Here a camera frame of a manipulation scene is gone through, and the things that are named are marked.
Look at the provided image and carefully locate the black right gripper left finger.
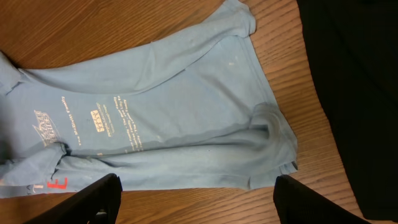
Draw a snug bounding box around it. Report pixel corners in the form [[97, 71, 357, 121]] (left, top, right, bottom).
[[27, 174, 123, 224]]

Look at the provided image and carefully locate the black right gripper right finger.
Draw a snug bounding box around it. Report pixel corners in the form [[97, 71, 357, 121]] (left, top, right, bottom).
[[273, 175, 369, 224]]

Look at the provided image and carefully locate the light blue t-shirt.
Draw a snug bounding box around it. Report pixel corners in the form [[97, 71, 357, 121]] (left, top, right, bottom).
[[1, 1, 297, 198]]

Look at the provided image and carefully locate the black garment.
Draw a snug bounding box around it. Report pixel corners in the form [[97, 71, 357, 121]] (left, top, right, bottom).
[[297, 0, 397, 222]]

